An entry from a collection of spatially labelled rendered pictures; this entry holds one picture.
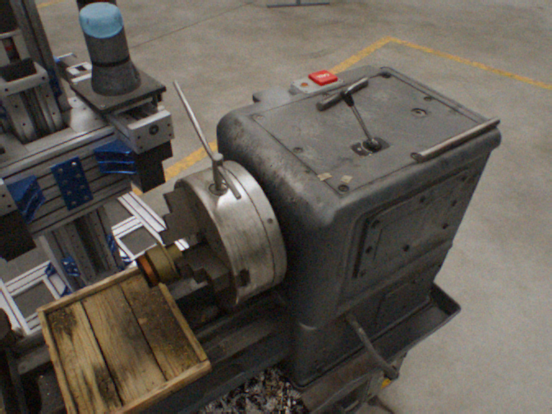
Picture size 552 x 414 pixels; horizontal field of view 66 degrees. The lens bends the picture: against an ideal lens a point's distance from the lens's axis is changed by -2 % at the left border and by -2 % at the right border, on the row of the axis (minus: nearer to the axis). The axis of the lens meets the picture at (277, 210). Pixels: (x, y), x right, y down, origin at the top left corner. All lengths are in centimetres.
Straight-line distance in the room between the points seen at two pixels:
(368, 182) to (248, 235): 26
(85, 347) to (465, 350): 168
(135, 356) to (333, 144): 66
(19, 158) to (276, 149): 78
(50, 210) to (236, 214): 79
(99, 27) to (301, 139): 67
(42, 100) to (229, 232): 83
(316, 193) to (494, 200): 230
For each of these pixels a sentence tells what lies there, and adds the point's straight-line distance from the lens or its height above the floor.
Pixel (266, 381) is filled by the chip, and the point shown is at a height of 59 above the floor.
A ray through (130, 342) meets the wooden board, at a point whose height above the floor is 88.
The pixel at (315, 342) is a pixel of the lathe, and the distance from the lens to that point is 122.
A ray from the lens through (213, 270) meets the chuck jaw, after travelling 90.
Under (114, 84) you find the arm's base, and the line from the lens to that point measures 142.
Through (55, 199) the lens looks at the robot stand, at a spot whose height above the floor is 91.
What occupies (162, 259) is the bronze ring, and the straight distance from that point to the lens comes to 94.
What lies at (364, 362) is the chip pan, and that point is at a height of 54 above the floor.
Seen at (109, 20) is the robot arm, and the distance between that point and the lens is 138.
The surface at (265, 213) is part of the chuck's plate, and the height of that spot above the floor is 120.
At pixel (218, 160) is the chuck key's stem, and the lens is 83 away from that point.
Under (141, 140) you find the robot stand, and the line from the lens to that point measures 137.
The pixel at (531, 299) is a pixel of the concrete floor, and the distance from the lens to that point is 259.
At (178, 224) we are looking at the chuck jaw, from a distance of 96.
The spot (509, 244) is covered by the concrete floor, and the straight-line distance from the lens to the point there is 282.
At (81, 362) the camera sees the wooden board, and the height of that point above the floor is 89.
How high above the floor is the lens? 181
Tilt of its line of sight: 43 degrees down
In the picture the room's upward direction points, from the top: 1 degrees clockwise
